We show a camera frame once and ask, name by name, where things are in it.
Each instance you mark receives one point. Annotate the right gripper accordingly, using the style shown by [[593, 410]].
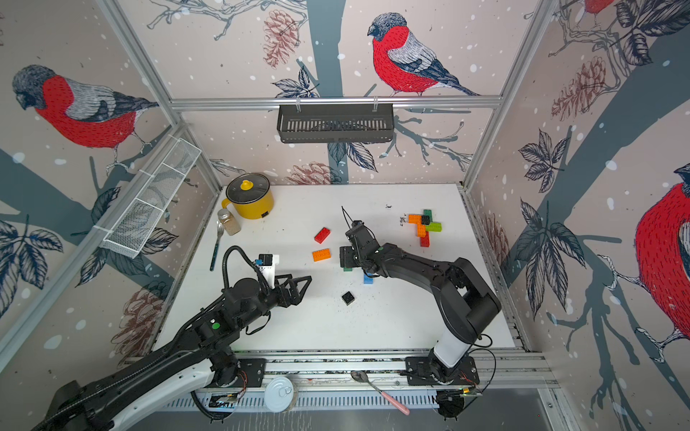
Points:
[[346, 255]]

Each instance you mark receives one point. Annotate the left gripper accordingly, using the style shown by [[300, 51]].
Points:
[[295, 298]]

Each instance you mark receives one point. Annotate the orange lego brick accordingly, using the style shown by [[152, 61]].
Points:
[[414, 219], [320, 255], [421, 230]]

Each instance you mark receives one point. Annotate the orange lego brick front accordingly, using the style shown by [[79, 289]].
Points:
[[421, 230]]

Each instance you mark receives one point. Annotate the red lego brick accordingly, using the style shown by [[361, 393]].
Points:
[[424, 241], [322, 235]]

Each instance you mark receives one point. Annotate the lime green lego brick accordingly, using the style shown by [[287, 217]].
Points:
[[434, 227]]

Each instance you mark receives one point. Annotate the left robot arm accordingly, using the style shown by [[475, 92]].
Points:
[[199, 355]]

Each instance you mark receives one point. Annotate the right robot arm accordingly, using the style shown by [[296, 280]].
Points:
[[466, 303]]

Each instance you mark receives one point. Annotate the red lego brick back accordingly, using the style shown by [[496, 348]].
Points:
[[322, 235]]

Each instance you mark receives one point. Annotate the black small lego brick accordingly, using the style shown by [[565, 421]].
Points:
[[348, 298]]

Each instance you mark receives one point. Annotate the small glass jar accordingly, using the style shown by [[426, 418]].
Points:
[[228, 221]]

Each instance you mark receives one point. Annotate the yellow pot with lid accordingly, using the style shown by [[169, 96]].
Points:
[[250, 195]]

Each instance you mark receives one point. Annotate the white round lid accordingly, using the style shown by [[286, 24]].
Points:
[[280, 395]]

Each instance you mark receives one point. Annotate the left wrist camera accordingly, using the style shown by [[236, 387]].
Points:
[[267, 264]]

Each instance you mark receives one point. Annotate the teal handled spoon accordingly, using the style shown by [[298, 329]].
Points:
[[220, 233]]

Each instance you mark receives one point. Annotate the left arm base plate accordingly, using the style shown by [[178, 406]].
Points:
[[241, 373]]

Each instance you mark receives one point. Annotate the pink handled spoon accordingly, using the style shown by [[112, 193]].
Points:
[[362, 377]]

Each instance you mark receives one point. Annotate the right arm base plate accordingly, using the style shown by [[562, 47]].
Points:
[[421, 371]]

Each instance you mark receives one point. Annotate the black wire shelf basket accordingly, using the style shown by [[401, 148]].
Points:
[[336, 123]]

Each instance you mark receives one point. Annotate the white wire wall basket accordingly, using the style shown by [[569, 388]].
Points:
[[135, 226]]

